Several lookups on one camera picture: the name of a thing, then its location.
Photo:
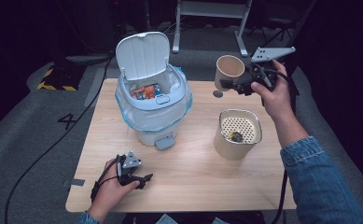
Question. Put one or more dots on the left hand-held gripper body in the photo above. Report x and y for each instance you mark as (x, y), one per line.
(131, 161)

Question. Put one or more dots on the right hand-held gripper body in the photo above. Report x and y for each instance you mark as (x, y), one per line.
(269, 53)

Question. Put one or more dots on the beige paper cup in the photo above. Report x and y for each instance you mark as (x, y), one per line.
(229, 67)

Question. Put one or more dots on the dark wet food scraps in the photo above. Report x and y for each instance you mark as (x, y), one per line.
(236, 137)

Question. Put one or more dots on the beige bin with strainer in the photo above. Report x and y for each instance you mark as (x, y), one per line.
(232, 149)

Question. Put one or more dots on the blue snack packet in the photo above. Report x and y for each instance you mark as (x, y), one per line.
(145, 91)

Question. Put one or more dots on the white pedal trash can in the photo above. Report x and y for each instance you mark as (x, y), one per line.
(143, 56)

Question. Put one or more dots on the person's left hand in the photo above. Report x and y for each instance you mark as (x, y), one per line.
(109, 194)

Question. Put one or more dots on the person's right hand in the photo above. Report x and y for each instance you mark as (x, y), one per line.
(278, 99)

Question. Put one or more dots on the black tripod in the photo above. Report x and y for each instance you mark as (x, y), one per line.
(272, 31)

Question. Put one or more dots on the blue trash bag liner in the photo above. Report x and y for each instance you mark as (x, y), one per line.
(145, 119)

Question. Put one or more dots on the grey tape strip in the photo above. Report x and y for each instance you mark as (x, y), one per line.
(75, 182)

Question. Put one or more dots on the person's lap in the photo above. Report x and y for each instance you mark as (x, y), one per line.
(194, 218)

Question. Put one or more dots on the black stand base striped tape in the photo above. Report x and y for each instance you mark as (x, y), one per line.
(61, 79)

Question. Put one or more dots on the white desk frame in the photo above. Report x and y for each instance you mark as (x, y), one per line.
(212, 9)

